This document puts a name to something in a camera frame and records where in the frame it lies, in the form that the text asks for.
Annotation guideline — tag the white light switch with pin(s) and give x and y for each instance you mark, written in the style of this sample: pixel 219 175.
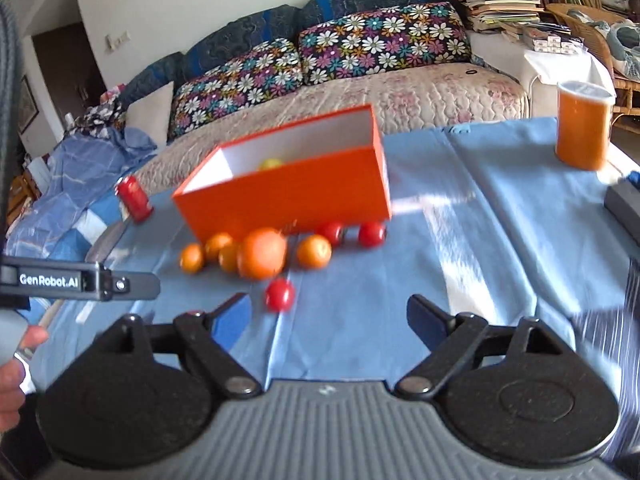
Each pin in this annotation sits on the white light switch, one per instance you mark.
pixel 118 41

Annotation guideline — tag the person's left hand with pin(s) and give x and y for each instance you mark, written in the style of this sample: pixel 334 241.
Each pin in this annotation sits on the person's left hand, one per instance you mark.
pixel 10 390

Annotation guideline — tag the blue printed tablecloth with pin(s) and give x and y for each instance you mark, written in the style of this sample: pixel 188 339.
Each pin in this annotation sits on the blue printed tablecloth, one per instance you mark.
pixel 450 260

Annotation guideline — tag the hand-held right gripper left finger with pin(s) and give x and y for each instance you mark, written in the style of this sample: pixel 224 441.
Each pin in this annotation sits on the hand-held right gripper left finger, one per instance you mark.
pixel 227 320

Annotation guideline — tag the stack of books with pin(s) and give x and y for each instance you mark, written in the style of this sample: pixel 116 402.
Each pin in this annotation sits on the stack of books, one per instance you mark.
pixel 500 5

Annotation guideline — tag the red soda can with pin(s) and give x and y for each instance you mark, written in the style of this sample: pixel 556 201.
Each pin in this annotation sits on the red soda can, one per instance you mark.
pixel 134 199

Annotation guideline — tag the orange plastic cup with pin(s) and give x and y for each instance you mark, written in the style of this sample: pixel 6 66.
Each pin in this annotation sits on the orange plastic cup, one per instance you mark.
pixel 582 130

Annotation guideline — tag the white pillow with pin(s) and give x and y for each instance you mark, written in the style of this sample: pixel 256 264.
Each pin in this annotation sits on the white pillow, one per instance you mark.
pixel 150 110

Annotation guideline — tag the crumpled blue sheet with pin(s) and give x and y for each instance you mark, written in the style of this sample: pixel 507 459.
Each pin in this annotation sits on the crumpled blue sheet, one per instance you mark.
pixel 65 175

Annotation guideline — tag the wicker chair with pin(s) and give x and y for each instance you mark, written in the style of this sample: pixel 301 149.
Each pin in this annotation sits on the wicker chair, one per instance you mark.
pixel 600 60

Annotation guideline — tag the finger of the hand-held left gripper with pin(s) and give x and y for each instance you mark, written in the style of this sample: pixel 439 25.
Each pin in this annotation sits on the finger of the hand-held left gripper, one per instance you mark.
pixel 137 286

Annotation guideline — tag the row of small white boxes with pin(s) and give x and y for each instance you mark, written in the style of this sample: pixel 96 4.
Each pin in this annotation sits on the row of small white boxes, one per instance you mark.
pixel 555 44

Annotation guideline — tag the red cherry tomato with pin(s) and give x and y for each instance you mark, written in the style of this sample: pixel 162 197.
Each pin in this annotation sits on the red cherry tomato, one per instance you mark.
pixel 331 233
pixel 372 234
pixel 279 295

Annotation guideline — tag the orange cardboard box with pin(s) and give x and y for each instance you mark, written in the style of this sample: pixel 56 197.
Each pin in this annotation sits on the orange cardboard box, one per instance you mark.
pixel 300 195

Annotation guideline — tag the large round orange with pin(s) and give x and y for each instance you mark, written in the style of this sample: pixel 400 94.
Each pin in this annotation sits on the large round orange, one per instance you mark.
pixel 262 254

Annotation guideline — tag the framed wall picture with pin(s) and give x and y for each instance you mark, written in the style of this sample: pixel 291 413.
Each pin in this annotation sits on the framed wall picture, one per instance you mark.
pixel 29 105

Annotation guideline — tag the small blue object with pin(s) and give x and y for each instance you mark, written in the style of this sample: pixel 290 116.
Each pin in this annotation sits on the small blue object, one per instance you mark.
pixel 634 178

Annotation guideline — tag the floral cushion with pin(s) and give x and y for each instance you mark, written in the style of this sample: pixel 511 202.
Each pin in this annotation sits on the floral cushion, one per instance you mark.
pixel 385 35
pixel 235 85

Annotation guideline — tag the black white patterned cloth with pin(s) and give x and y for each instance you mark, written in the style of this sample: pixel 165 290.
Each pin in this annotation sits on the black white patterned cloth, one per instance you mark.
pixel 100 110

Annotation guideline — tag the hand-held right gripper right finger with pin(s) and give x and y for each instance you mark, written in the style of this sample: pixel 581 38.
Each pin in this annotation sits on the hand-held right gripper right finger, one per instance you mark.
pixel 427 322

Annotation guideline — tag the yellow-green pear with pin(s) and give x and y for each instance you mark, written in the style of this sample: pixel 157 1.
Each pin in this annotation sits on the yellow-green pear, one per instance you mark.
pixel 271 164

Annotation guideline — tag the patterned chair cushion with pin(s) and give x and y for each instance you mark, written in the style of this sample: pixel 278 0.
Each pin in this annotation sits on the patterned chair cushion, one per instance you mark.
pixel 627 45

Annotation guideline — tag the small orange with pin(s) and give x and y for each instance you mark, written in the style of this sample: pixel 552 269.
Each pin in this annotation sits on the small orange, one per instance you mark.
pixel 314 251
pixel 228 260
pixel 191 258
pixel 217 243

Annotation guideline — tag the dark blue sofa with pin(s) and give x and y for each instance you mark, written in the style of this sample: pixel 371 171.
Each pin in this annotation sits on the dark blue sofa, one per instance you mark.
pixel 240 35

